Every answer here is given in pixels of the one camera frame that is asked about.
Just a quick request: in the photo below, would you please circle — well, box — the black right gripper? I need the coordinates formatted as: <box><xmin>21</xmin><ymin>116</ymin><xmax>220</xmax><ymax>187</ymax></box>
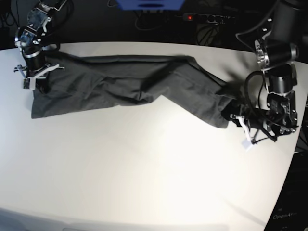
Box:
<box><xmin>23</xmin><ymin>51</ymin><xmax>50</xmax><ymax>94</ymax></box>

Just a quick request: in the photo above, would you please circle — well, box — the blue plastic box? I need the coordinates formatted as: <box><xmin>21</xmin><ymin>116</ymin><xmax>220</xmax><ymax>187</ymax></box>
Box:
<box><xmin>116</xmin><ymin>0</ymin><xmax>185</xmax><ymax>11</ymax></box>

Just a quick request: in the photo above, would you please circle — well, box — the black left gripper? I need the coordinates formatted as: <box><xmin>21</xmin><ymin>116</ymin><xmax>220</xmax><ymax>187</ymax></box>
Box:
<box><xmin>230</xmin><ymin>113</ymin><xmax>271</xmax><ymax>135</ymax></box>

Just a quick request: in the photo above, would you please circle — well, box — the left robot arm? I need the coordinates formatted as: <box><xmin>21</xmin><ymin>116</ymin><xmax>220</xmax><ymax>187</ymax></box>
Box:
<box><xmin>31</xmin><ymin>0</ymin><xmax>305</xmax><ymax>139</ymax></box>

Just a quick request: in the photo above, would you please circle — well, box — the black power strip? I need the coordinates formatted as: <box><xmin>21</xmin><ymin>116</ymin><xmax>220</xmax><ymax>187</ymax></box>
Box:
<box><xmin>182</xmin><ymin>13</ymin><xmax>235</xmax><ymax>25</ymax></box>

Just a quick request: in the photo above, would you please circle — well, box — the dark grey T-shirt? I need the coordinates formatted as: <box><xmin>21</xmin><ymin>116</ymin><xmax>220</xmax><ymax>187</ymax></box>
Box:
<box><xmin>31</xmin><ymin>52</ymin><xmax>241</xmax><ymax>128</ymax></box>

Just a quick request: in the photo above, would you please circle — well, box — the black OpenArm base box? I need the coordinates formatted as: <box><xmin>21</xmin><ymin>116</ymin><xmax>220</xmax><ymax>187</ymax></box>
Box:
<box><xmin>264</xmin><ymin>152</ymin><xmax>308</xmax><ymax>231</ymax></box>

